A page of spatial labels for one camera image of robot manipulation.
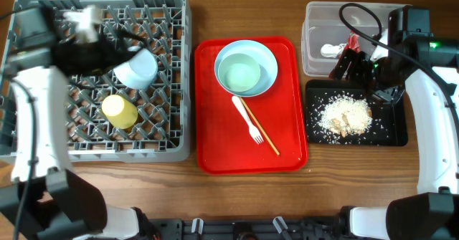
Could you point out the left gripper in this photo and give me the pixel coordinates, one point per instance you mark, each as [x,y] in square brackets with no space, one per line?
[111,56]

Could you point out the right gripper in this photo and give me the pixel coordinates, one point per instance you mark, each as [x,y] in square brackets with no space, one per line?
[346,57]

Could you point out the red snack wrapper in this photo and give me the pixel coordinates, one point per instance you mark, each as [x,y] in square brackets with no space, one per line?
[353,42]

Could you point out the white tissue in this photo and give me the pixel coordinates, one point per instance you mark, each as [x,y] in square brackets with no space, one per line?
[332,51]

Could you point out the rice and peanut shells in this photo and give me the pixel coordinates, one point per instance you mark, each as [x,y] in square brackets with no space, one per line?
[340,117]

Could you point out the light blue saucer bowl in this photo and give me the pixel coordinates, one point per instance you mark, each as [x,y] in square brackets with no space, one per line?
[140,71]

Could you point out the yellow cup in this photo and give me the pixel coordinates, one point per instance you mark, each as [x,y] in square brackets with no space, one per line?
[119,112]

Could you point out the light blue plate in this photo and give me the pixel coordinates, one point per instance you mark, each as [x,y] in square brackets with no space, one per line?
[264,57]

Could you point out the green bowl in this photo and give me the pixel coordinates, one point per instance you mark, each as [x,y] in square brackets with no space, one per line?
[238,72]

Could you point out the wooden chopstick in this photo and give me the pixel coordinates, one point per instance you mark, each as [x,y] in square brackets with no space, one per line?
[260,127]

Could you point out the white plastic fork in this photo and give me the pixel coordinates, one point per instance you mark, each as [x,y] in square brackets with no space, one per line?
[253,131]

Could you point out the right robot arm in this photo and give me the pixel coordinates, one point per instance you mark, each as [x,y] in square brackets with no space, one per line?
[427,68]

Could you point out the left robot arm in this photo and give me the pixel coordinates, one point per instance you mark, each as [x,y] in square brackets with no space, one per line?
[47,199]

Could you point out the grey dishwasher rack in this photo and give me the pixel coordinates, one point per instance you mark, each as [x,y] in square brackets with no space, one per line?
[161,132]

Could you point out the clear plastic bin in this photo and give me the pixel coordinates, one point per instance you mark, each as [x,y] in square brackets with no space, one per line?
[323,26]

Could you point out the black tray bin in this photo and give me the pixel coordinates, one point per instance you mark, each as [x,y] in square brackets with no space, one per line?
[388,126]

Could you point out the red serving tray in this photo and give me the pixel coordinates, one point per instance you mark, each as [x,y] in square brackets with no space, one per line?
[224,145]

